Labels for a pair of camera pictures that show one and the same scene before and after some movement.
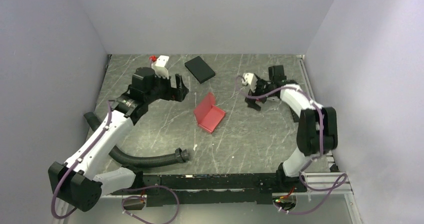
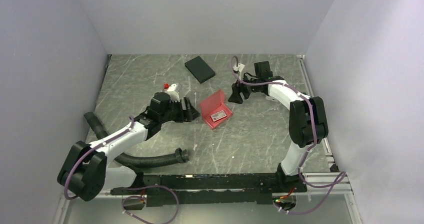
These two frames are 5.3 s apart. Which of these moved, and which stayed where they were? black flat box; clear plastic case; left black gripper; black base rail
Moved: left black gripper
Stayed: black flat box; clear plastic case; black base rail
